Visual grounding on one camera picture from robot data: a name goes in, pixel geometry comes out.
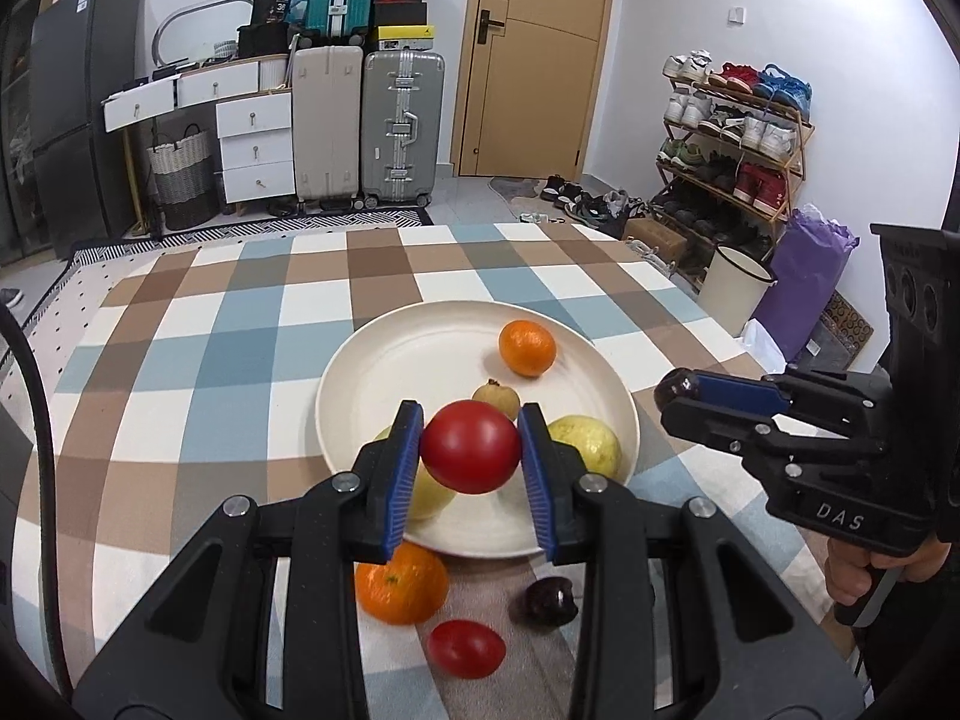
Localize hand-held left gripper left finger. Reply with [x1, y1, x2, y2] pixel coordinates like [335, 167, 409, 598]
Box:
[71, 400, 426, 720]

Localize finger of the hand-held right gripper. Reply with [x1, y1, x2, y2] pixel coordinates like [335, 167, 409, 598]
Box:
[694, 367, 880, 419]
[658, 397, 890, 478]

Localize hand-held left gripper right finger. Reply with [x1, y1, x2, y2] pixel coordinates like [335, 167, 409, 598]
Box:
[517, 402, 867, 720]

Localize green yellow passion fruit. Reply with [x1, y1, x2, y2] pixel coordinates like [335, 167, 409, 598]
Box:
[373, 424, 459, 523]

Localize dark red cherry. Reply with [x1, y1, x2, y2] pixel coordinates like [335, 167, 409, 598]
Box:
[654, 367, 703, 410]

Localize yellow speckled passion fruit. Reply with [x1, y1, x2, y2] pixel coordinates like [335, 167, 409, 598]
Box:
[546, 415, 623, 481]

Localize small red tomato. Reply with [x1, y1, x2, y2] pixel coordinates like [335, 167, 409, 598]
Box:
[427, 619, 507, 680]
[420, 400, 523, 496]

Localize brown longan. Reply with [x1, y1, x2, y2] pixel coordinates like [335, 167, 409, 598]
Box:
[472, 379, 522, 422]

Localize cream round plate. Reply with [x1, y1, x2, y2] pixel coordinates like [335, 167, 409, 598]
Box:
[315, 301, 640, 560]

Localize orange tangerine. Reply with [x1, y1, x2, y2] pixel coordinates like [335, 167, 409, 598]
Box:
[499, 320, 557, 378]
[355, 541, 451, 626]

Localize person's right forearm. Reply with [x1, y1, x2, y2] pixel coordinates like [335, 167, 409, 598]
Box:
[855, 540, 960, 702]

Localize person's right hand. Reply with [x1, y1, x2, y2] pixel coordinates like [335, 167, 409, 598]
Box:
[823, 536, 958, 603]

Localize white plastic bag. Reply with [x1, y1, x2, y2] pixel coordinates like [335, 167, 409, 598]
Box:
[742, 319, 790, 362]

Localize cream metal bucket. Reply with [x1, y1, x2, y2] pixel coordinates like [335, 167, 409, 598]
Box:
[697, 244, 778, 339]

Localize brown dotted doormat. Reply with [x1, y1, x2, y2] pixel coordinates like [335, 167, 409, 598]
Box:
[798, 292, 875, 374]

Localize dark purple plum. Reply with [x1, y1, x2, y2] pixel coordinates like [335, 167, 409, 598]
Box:
[517, 576, 580, 627]

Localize purple bag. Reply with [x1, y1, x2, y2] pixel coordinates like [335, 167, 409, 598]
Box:
[753, 206, 860, 362]

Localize brown cardboard box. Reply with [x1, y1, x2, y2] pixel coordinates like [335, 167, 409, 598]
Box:
[624, 217, 689, 263]

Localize checkered tablecloth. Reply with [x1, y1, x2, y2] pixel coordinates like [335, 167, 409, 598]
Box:
[11, 223, 863, 720]

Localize wooden shoe rack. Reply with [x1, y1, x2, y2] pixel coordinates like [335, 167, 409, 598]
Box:
[651, 52, 816, 272]

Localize cluster of scattered shoes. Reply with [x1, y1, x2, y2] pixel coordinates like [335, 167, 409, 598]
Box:
[517, 174, 655, 240]

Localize rows of assorted sneakers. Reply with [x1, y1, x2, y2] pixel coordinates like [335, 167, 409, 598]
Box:
[655, 51, 814, 242]

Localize grey floor mat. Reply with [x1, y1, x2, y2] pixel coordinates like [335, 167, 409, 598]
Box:
[490, 176, 557, 204]

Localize black white chevron rug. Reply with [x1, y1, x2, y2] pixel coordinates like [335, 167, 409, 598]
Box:
[71, 206, 437, 266]

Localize white drawer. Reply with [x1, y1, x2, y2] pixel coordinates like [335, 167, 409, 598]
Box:
[223, 161, 296, 204]
[177, 61, 262, 108]
[220, 127, 296, 170]
[103, 79, 179, 133]
[216, 92, 294, 138]

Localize silver suitcase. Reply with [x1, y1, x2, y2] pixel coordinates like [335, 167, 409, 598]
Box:
[361, 49, 446, 209]

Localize beige suitcase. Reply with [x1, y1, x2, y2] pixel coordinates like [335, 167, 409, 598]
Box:
[291, 43, 366, 212]

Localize white drawer desk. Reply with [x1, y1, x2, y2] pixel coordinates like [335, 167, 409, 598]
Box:
[103, 56, 296, 205]

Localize wooden door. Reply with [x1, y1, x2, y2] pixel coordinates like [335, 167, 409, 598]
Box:
[450, 0, 620, 181]

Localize grey white woven basket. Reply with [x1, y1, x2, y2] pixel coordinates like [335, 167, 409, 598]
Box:
[145, 127, 219, 233]

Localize black storage box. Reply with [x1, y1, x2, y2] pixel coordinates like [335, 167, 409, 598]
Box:
[238, 22, 290, 59]

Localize dark grey refrigerator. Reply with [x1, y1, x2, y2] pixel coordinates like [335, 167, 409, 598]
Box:
[30, 0, 145, 239]

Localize grey oval hoop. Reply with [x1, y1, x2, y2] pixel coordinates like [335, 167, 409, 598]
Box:
[153, 0, 253, 70]

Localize dark glass cabinet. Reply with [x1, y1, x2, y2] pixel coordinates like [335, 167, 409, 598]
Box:
[0, 0, 102, 265]

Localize black cable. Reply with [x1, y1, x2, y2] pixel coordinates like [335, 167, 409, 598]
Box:
[0, 311, 76, 698]

